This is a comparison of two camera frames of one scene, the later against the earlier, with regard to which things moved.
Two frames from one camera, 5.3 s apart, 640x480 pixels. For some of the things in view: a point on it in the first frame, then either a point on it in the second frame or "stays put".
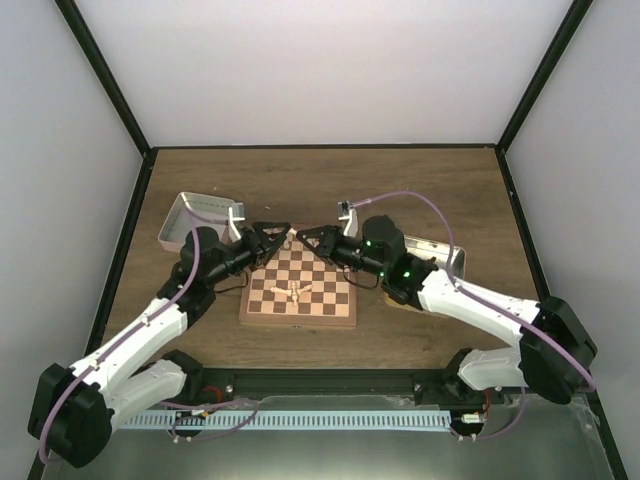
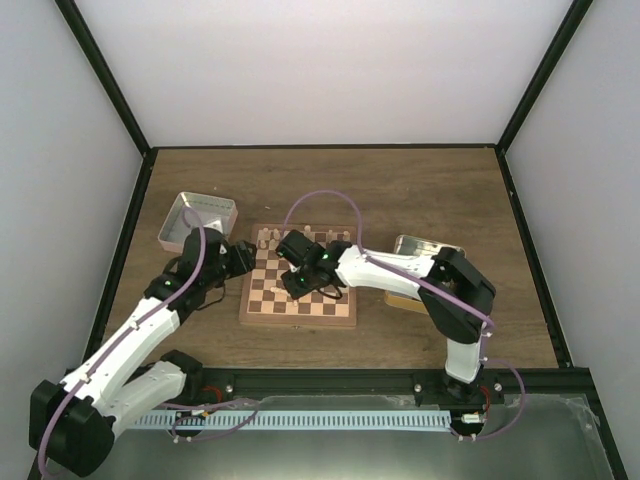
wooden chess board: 298,288 stays put
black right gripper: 331,235 → 296,291
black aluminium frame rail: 393,384 stays put
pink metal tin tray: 192,210 stays put
